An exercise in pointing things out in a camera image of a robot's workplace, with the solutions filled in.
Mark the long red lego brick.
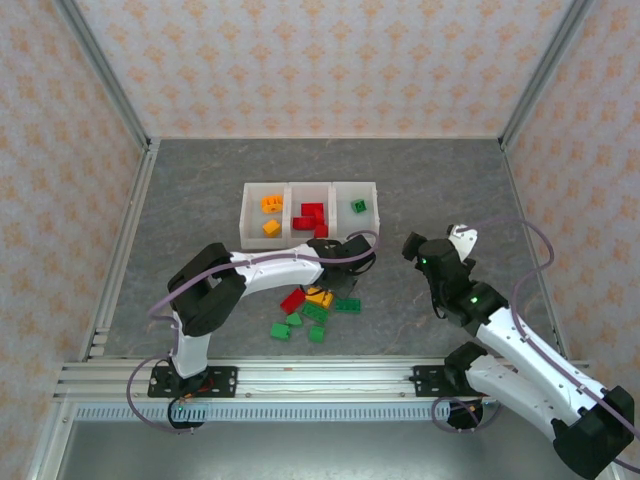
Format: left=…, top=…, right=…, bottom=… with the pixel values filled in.
left=279, top=287, right=307, bottom=314

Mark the light green long lego brick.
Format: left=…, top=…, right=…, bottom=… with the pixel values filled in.
left=301, top=301, right=330, bottom=324

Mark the white plastic bin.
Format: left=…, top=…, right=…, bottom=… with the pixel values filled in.
left=287, top=181, right=336, bottom=246
left=241, top=181, right=293, bottom=251
left=331, top=180, right=382, bottom=237

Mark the aluminium front rail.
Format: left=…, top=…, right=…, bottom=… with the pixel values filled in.
left=53, top=357, right=591, bottom=404

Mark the aluminium side rail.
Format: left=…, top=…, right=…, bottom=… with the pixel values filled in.
left=79, top=138, right=162, bottom=362
left=499, top=139, right=574, bottom=362

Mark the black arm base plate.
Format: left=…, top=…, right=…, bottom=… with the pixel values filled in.
left=412, top=364, right=454, bottom=399
left=148, top=366, right=239, bottom=399

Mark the grey slotted cable duct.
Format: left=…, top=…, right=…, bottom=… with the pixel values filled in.
left=74, top=403, right=501, bottom=424

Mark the aluminium frame post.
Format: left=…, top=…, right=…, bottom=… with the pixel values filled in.
left=499, top=0, right=587, bottom=151
left=53, top=0, right=154, bottom=151

